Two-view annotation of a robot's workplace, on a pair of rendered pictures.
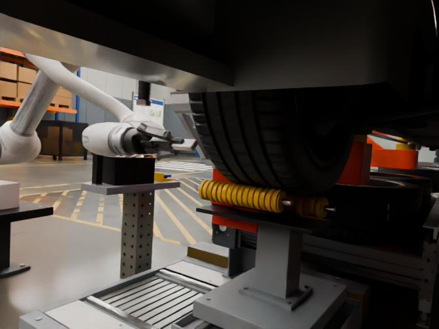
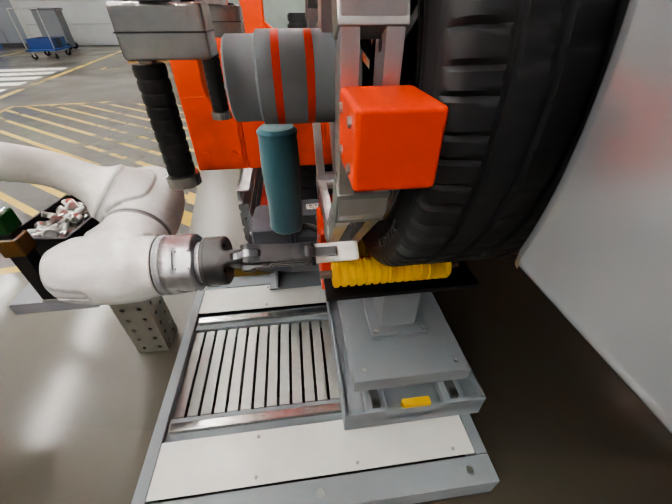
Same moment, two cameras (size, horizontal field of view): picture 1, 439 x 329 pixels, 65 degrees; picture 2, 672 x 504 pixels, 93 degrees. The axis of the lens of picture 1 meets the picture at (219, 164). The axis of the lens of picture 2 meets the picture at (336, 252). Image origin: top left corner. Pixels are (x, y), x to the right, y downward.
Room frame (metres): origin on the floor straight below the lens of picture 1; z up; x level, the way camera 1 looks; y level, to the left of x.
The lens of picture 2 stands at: (0.62, 0.36, 0.94)
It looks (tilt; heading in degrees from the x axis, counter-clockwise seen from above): 37 degrees down; 318
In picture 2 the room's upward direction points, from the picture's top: straight up
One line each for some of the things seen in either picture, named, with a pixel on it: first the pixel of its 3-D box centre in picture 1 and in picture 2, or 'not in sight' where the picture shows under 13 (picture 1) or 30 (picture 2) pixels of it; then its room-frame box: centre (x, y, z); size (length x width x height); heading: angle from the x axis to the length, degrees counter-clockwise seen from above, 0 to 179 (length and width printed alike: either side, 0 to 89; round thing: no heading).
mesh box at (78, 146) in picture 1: (57, 140); not in sight; (9.03, 4.23, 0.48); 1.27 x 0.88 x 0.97; 63
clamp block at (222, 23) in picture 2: not in sight; (218, 20); (1.34, 0.03, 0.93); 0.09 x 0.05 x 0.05; 55
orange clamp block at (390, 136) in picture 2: not in sight; (384, 135); (0.82, 0.13, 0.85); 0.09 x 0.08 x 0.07; 145
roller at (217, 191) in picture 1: (240, 194); (390, 269); (0.93, -0.06, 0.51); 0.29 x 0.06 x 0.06; 55
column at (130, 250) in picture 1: (137, 233); (136, 298); (1.58, 0.36, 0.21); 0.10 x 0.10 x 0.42; 55
